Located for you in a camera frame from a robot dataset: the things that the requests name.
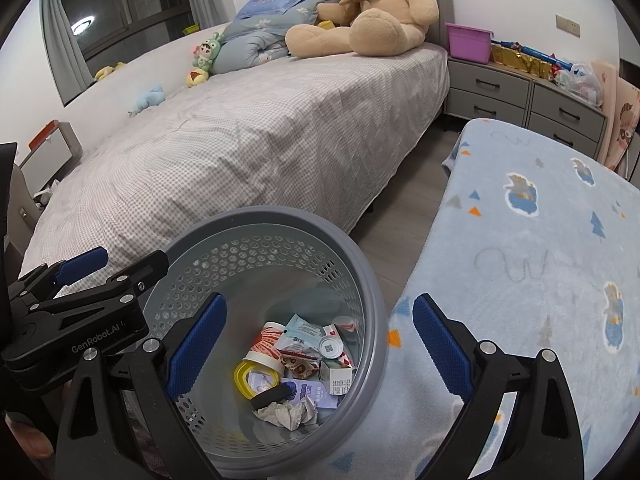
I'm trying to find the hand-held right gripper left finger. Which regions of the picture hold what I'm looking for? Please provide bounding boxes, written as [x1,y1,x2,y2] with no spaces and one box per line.
[54,291,228,480]

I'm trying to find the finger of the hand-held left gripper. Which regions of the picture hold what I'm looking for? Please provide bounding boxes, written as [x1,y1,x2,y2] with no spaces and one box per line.
[17,247,110,306]
[25,250,170,321]

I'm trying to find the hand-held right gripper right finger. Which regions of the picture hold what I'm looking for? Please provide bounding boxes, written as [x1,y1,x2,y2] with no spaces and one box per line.
[412,292,586,480]

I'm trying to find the yellow plastic ring lid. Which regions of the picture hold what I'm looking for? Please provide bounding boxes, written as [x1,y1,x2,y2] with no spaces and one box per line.
[233,360,286,401]

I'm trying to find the red paper cup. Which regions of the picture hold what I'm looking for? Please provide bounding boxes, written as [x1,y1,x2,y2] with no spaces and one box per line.
[243,322,287,376]

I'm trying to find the black plastic piece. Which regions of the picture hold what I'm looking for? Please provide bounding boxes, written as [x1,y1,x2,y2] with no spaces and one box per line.
[250,380,299,411]

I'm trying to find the white printed wrapper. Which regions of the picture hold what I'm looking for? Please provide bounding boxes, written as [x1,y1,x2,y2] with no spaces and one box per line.
[275,314,346,361]

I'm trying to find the white paper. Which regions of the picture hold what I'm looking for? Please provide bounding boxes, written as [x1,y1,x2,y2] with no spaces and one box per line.
[256,399,319,431]

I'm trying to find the grey perforated plastic basket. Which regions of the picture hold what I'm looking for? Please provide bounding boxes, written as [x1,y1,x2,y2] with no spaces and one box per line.
[120,205,391,480]

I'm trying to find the long purple cardboard box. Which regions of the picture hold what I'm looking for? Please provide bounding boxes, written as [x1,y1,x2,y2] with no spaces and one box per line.
[282,362,356,411]

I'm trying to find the person's left hand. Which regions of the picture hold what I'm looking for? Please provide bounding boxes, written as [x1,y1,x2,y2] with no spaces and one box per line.
[4,410,56,461]

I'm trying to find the white panel with orange edge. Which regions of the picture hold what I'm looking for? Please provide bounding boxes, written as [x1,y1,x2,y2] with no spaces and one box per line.
[27,120,83,186]

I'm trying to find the blue printed fleece blanket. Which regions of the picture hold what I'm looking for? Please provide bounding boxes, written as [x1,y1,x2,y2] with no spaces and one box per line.
[320,118,640,480]

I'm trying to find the light blue plush toy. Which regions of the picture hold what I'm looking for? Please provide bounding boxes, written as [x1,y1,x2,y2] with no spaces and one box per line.
[127,85,167,117]

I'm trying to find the bed with grey checked sheet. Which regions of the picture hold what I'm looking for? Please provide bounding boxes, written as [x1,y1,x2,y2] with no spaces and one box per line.
[17,42,451,306]

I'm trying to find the green hooded plush doll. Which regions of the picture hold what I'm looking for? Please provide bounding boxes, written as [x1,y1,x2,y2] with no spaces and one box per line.
[192,31,224,72]

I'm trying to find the light blue floral quilt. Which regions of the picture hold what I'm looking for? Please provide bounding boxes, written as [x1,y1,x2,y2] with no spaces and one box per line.
[212,0,326,77]

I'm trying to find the dark window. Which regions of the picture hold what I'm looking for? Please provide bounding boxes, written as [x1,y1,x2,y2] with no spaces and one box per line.
[40,0,193,106]

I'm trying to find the grey drawer dresser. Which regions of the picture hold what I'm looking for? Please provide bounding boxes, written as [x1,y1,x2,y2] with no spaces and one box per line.
[444,55,610,158]

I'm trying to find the pink bear print board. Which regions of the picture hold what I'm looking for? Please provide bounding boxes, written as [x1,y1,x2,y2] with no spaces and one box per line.
[602,77,640,173]

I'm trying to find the gold foil boxes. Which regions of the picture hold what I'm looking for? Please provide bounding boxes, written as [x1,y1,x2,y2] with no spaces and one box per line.
[490,44,553,80]

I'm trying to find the clear plastic bag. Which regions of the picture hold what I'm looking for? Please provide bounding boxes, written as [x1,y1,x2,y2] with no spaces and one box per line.
[554,62,603,107]

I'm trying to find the purple plastic bin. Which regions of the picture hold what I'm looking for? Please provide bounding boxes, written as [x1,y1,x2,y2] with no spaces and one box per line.
[445,22,495,64]

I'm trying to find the blue printed pillow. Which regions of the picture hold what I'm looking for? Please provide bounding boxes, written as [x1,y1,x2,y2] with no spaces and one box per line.
[234,0,317,22]

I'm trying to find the large tan teddy bear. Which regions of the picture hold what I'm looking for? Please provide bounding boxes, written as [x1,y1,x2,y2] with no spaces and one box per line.
[285,0,441,58]

